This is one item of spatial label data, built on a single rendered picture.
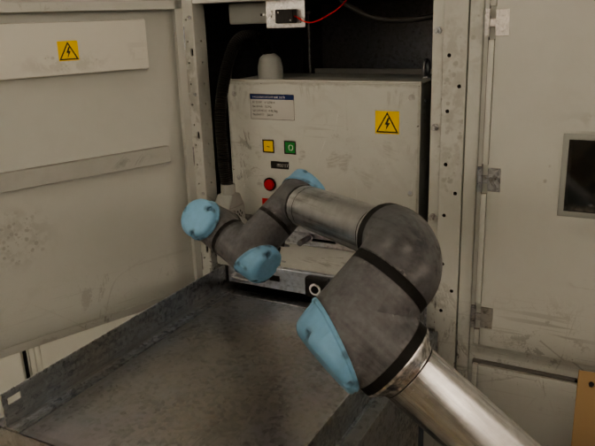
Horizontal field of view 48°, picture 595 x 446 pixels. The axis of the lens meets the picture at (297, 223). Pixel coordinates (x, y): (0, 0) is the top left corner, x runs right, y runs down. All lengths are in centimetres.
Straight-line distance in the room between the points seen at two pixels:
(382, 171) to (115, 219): 65
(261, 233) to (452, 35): 55
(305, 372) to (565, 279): 55
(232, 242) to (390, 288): 44
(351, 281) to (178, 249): 99
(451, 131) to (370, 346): 69
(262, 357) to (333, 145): 51
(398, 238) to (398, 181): 67
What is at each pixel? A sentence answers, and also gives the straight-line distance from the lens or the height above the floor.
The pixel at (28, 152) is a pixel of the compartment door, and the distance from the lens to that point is 156.
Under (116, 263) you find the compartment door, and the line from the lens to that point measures 169.
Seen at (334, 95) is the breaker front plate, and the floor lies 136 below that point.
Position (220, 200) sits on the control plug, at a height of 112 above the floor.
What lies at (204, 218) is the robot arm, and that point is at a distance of 121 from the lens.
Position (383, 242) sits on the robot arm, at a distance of 85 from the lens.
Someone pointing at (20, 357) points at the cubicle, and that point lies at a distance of 246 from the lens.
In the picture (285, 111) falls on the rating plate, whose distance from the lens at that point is 160.
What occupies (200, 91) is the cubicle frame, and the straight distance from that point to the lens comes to 168.
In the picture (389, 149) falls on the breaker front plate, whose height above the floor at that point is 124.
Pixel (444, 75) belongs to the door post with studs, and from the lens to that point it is 140.
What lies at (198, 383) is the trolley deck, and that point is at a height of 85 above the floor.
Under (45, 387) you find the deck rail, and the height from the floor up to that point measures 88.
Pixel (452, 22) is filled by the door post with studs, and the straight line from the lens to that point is 139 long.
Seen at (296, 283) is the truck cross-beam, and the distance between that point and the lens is 169.
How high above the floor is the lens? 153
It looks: 17 degrees down
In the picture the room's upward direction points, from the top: 2 degrees counter-clockwise
